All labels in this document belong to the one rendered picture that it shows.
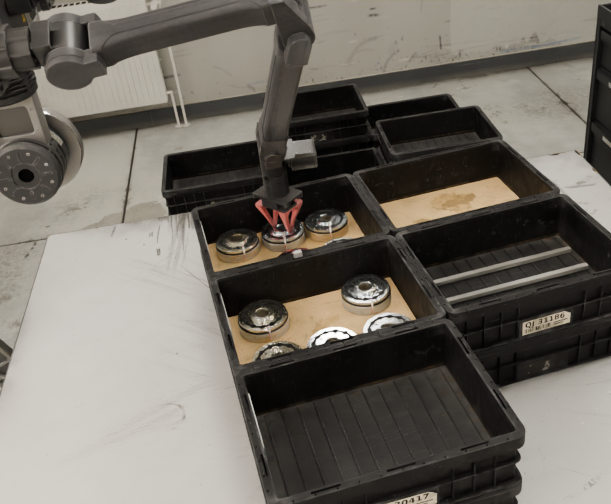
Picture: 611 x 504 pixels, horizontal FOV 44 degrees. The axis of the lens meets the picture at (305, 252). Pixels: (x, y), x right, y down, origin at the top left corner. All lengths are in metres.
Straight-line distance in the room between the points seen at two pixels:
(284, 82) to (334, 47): 3.18
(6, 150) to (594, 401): 1.27
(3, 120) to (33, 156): 0.09
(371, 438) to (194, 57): 3.49
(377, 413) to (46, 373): 0.81
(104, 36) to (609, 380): 1.14
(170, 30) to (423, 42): 3.51
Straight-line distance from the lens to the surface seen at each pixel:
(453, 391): 1.41
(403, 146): 2.96
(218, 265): 1.79
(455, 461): 1.18
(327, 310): 1.59
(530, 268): 1.70
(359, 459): 1.31
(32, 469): 1.64
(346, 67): 4.67
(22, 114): 1.69
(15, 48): 1.35
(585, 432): 1.54
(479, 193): 1.96
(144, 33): 1.31
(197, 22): 1.29
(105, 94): 4.56
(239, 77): 4.62
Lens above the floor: 1.82
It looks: 34 degrees down
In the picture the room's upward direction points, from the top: 8 degrees counter-clockwise
